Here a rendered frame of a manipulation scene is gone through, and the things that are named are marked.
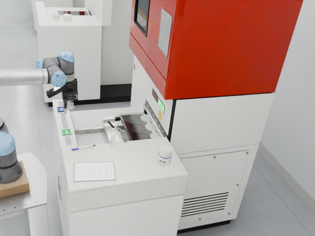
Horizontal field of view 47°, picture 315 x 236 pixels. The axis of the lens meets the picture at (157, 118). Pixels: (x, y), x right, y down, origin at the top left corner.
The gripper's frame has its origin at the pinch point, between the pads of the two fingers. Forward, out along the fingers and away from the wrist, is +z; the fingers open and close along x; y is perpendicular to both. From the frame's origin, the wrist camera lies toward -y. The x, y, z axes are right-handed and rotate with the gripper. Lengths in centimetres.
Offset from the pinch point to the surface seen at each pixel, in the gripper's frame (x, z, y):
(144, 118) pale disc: 17, 21, 55
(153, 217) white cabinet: -50, 43, 42
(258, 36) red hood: -15, -49, 105
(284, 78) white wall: 68, 24, 207
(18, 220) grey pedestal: -28, 51, -29
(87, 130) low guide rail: 17.1, 26.7, 15.7
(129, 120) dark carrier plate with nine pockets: 17, 21, 44
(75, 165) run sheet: -32.0, 13.8, 1.8
